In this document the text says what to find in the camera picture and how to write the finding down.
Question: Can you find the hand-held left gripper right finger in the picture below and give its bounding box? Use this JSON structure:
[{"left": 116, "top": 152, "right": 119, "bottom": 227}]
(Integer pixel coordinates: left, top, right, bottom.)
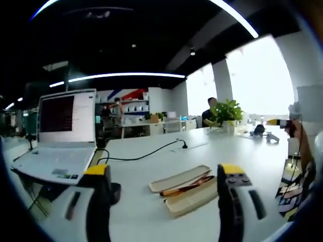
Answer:
[{"left": 217, "top": 163, "right": 285, "bottom": 242}]

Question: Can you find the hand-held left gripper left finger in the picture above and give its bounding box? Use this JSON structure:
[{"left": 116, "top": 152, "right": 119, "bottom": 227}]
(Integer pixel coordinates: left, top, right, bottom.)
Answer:
[{"left": 37, "top": 163, "right": 112, "bottom": 242}]

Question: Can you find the copper utensil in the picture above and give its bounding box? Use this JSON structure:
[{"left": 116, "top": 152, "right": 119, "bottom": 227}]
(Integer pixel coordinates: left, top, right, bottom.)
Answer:
[
  {"left": 159, "top": 181, "right": 204, "bottom": 198},
  {"left": 187, "top": 174, "right": 214, "bottom": 186}
]

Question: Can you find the beige cutlery case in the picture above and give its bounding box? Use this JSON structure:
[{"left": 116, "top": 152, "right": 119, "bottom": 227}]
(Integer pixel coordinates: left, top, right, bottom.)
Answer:
[{"left": 148, "top": 164, "right": 219, "bottom": 219}]

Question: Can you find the white device on table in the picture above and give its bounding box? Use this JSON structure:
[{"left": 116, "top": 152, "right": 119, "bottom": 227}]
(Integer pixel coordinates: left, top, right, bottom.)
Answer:
[{"left": 264, "top": 133, "right": 281, "bottom": 144}]

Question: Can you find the black computer mouse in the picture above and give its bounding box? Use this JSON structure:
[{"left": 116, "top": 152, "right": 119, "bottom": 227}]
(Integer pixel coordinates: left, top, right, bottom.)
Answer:
[{"left": 110, "top": 182, "right": 122, "bottom": 204}]

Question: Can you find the potted green plant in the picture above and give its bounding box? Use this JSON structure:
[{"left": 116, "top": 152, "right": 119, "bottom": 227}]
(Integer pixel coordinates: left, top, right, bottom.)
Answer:
[{"left": 210, "top": 98, "right": 245, "bottom": 134}]

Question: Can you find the white laptop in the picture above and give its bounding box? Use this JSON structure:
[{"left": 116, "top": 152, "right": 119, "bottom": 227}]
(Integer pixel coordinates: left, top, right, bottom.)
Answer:
[{"left": 11, "top": 88, "right": 98, "bottom": 187}]

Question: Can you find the small black desk microphone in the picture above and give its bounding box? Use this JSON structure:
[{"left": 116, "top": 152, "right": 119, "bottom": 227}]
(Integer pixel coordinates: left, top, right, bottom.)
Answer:
[{"left": 13, "top": 134, "right": 37, "bottom": 162}]

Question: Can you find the white storage cabinet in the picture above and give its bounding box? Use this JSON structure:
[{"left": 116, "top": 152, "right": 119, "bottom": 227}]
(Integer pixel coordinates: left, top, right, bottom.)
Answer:
[{"left": 148, "top": 118, "right": 197, "bottom": 136}]

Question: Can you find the white shelving unit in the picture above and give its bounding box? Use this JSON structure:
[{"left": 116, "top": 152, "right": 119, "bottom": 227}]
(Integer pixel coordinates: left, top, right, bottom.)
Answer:
[{"left": 95, "top": 87, "right": 167, "bottom": 127}]

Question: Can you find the curved ceiling light strip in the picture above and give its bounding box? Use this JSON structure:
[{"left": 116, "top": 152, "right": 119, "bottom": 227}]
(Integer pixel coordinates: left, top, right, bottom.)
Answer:
[{"left": 31, "top": 0, "right": 259, "bottom": 39}]

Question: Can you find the long ceiling light strip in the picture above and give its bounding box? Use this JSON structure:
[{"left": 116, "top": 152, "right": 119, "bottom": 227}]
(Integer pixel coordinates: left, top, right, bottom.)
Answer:
[{"left": 49, "top": 72, "right": 186, "bottom": 88}]

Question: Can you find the black power cable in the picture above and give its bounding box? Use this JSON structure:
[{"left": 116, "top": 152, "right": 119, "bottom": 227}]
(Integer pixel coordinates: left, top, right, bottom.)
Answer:
[{"left": 96, "top": 138, "right": 188, "bottom": 167}]

